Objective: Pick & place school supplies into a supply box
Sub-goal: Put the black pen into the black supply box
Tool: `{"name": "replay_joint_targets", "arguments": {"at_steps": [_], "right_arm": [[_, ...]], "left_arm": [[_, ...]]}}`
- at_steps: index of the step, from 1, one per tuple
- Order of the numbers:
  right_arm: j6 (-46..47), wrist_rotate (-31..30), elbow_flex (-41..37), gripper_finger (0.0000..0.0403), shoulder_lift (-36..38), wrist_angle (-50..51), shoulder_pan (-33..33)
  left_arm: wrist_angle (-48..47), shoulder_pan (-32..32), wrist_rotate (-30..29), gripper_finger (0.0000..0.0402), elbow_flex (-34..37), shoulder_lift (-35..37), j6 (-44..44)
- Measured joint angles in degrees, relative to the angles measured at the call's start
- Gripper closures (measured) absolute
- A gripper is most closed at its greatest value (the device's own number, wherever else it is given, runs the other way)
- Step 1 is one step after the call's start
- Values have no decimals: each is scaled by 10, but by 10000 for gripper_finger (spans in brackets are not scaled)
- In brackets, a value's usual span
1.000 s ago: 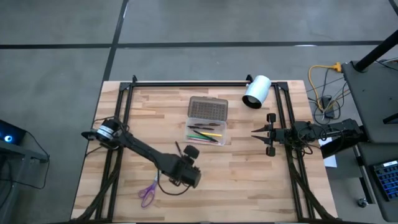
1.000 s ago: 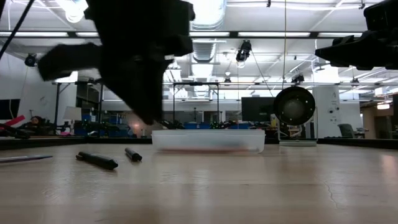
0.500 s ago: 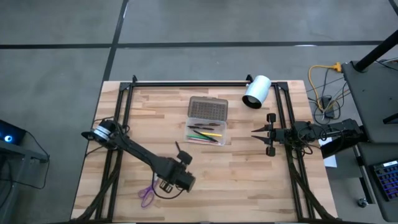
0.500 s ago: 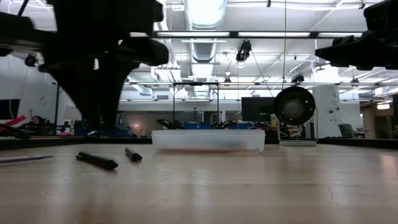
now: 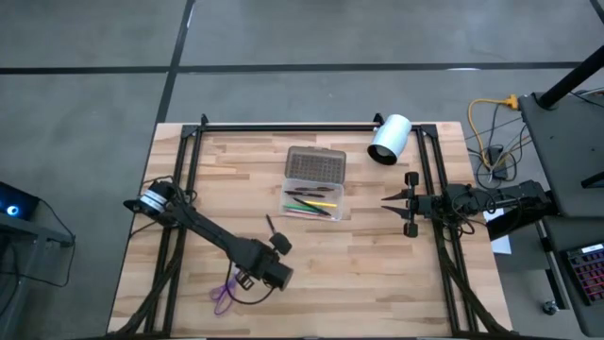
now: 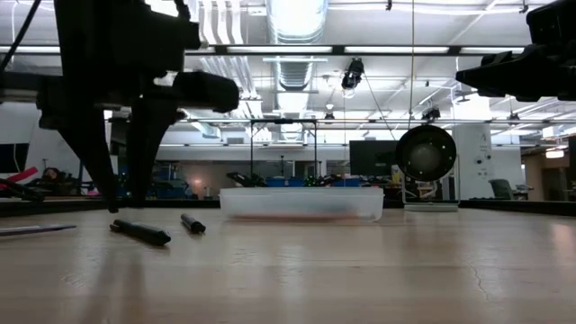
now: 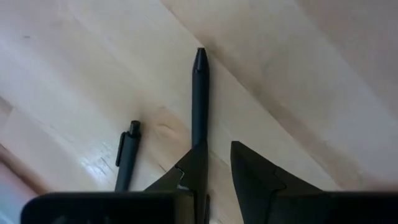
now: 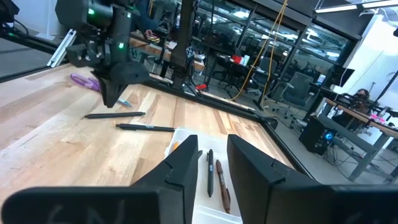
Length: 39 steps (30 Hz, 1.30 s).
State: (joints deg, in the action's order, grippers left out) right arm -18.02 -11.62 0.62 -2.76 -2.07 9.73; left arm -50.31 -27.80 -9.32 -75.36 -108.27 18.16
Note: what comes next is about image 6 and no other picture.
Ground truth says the black pen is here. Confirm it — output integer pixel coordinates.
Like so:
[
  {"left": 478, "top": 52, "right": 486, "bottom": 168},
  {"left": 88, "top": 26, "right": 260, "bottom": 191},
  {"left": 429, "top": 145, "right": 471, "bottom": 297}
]
[
  {"left": 180, "top": 212, "right": 208, "bottom": 235},
  {"left": 109, "top": 219, "right": 173, "bottom": 248}
]

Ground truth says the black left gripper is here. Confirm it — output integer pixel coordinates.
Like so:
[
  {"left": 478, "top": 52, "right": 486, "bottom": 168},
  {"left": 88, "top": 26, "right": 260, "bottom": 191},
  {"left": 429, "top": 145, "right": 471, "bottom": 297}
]
[{"left": 0, "top": 0, "right": 239, "bottom": 212}]

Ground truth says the black computer monitor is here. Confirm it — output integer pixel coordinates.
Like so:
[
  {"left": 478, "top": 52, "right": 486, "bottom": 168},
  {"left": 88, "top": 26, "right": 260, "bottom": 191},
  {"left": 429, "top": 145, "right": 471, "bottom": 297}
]
[{"left": 348, "top": 139, "right": 400, "bottom": 178}]

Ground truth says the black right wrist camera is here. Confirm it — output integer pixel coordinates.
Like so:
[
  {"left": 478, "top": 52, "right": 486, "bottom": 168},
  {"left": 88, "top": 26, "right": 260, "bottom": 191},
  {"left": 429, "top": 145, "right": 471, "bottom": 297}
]
[{"left": 525, "top": 0, "right": 576, "bottom": 46}]

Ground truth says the black table frame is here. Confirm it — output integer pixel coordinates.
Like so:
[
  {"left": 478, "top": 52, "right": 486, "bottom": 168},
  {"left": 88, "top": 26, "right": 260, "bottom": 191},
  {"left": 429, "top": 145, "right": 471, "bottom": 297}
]
[{"left": 0, "top": 196, "right": 576, "bottom": 219}]

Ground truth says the grey office chair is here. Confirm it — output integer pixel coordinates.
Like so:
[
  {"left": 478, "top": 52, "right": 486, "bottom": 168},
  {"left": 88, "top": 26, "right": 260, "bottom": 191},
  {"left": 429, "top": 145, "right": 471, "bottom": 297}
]
[{"left": 489, "top": 178, "right": 515, "bottom": 201}]

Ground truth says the black long spotlight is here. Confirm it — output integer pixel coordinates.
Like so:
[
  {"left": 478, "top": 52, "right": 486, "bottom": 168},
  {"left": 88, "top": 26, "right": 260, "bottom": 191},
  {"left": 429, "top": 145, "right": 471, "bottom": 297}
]
[{"left": 340, "top": 58, "right": 365, "bottom": 91}]

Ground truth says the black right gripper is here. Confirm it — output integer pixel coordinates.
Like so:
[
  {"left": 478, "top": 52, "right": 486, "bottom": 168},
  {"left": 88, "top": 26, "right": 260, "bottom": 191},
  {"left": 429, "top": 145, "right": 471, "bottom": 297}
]
[{"left": 455, "top": 40, "right": 576, "bottom": 103}]

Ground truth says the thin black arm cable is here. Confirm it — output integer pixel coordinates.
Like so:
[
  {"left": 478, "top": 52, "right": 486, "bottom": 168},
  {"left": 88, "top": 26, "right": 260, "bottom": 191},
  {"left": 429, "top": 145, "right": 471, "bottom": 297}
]
[{"left": 0, "top": 0, "right": 44, "bottom": 74}]

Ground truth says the person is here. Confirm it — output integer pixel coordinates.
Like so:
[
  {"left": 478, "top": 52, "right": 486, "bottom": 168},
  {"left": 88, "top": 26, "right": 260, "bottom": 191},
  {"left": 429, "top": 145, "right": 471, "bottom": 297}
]
[{"left": 41, "top": 166, "right": 65, "bottom": 182}]

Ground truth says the black light fixture rail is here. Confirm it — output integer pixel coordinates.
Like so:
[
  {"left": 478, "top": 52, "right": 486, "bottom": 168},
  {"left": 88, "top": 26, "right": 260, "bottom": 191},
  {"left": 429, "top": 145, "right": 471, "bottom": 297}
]
[{"left": 0, "top": 43, "right": 527, "bottom": 57}]

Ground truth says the clear plastic supply box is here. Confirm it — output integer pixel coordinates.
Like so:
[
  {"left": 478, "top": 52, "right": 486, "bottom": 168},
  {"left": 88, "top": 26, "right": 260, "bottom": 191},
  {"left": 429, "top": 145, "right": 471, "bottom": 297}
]
[{"left": 219, "top": 186, "right": 385, "bottom": 222}]

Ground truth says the black flat screen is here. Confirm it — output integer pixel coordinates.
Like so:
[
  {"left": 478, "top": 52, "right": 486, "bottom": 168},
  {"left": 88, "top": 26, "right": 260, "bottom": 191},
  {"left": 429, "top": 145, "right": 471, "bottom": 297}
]
[{"left": 0, "top": 142, "right": 31, "bottom": 175}]

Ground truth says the black robot rig frame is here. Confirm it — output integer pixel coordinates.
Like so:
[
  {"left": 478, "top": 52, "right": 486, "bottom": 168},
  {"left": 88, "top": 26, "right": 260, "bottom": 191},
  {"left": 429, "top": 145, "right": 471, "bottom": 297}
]
[{"left": 248, "top": 118, "right": 319, "bottom": 189}]

